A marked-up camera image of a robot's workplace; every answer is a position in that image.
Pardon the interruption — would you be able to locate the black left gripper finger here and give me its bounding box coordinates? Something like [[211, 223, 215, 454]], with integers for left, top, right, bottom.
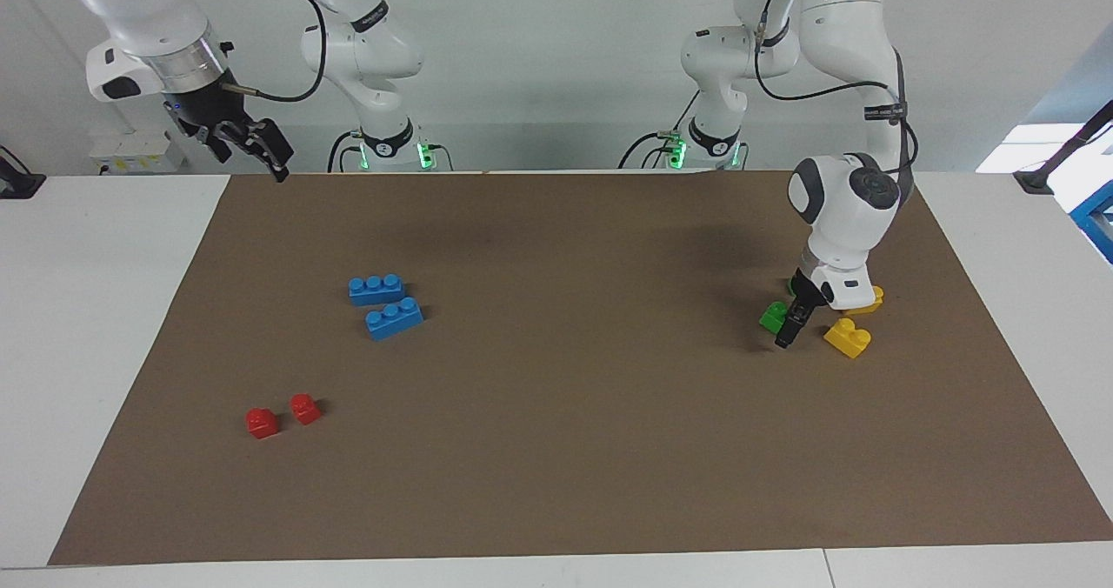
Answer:
[[776, 304, 818, 350]]

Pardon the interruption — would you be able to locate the blue three-stud toy brick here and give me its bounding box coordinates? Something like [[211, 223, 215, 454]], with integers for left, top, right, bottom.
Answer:
[[365, 296, 424, 342], [348, 273, 407, 308]]

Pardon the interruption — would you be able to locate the black table clamp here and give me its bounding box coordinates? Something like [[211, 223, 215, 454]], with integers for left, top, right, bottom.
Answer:
[[0, 146, 46, 199]]

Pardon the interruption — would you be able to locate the black angled stand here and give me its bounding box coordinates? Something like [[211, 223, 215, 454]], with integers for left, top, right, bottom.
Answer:
[[1013, 101, 1113, 196]]

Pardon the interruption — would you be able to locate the bright white panel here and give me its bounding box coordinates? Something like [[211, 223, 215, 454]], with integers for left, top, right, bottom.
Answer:
[[976, 118, 1083, 175]]

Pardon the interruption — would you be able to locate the black base cable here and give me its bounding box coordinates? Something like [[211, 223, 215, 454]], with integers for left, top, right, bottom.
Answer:
[[617, 92, 701, 171], [327, 130, 362, 173]]

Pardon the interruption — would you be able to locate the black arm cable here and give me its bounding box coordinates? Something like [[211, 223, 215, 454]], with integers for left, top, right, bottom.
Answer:
[[196, 0, 329, 104], [739, 0, 918, 206]]

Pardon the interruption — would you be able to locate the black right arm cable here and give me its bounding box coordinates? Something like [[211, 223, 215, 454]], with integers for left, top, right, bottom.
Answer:
[[196, 0, 329, 104]]

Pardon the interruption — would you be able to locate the black left base cable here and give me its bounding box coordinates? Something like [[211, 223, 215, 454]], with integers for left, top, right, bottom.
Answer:
[[617, 92, 701, 171]]

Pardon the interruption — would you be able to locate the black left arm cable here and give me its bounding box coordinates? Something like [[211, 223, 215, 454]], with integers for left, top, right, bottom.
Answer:
[[739, 0, 918, 206]]

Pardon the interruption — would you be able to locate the blue frame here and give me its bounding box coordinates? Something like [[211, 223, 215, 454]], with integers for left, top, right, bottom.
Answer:
[[1070, 179, 1113, 264]]

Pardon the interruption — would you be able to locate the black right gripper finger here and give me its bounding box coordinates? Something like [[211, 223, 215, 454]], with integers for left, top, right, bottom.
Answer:
[[216, 123, 255, 163], [246, 118, 294, 182]]

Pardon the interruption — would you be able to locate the black right base cable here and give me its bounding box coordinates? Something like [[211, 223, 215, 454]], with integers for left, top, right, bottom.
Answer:
[[327, 130, 362, 173]]

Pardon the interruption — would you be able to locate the white wall socket box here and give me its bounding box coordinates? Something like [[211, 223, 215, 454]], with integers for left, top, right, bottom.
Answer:
[[90, 130, 185, 176]]

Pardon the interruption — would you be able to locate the brown table mat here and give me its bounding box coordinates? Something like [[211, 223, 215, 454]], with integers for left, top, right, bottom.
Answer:
[[48, 169, 1113, 566]]

